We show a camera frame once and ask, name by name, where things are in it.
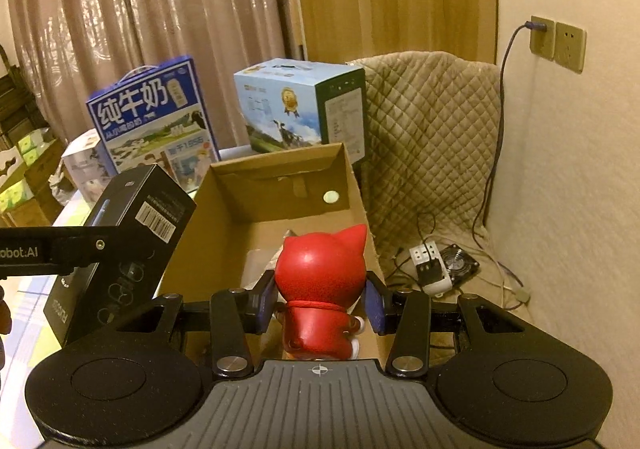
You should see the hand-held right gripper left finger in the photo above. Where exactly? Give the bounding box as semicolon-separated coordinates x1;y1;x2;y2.
127;273;281;380

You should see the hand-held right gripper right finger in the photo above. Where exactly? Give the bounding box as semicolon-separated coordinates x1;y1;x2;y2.
365;271;526;377

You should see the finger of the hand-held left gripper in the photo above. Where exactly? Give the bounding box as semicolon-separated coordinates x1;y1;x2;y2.
50;225;123;277

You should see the clear cotton swab bag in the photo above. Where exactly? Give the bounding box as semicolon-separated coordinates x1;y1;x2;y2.
244;249;281;291

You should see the red cat figurine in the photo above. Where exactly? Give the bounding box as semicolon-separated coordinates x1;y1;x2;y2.
274;224;368;360

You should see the black shaver box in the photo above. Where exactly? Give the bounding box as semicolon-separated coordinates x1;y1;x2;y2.
44;163;197;347

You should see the brown cardboard box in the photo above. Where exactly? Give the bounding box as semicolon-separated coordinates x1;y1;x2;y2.
157;142;386;360

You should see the person's left hand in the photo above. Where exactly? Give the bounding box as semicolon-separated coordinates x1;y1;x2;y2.
0;281;13;365

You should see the white power strip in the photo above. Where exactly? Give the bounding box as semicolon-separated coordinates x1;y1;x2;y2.
409;240;453;295

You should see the wooden shelf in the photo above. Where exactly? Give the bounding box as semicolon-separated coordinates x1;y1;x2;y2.
0;44;68;230

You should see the white humidifier box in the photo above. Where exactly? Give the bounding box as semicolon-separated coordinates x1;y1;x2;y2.
61;129;113;205

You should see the small black fan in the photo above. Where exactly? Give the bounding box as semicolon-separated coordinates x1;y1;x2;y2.
439;243;480;287

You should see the stack of green boxes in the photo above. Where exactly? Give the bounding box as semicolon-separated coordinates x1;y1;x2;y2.
0;126;63;212

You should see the dark blue illustrated milk carton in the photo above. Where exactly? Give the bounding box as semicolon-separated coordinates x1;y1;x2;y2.
85;54;222;190

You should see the beige quilted chair cover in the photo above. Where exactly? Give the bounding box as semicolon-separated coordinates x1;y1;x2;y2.
345;50;541;365

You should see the light blue milk carton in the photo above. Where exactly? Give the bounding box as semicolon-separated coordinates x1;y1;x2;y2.
233;58;367;166

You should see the beige patterned curtain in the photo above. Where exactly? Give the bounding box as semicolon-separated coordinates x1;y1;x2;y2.
5;0;296;165

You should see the white cable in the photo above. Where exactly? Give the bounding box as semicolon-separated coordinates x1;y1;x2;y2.
480;249;533;302

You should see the beige wall socket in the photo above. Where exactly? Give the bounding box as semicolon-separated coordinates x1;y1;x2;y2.
554;22;587;75
529;15;557;61

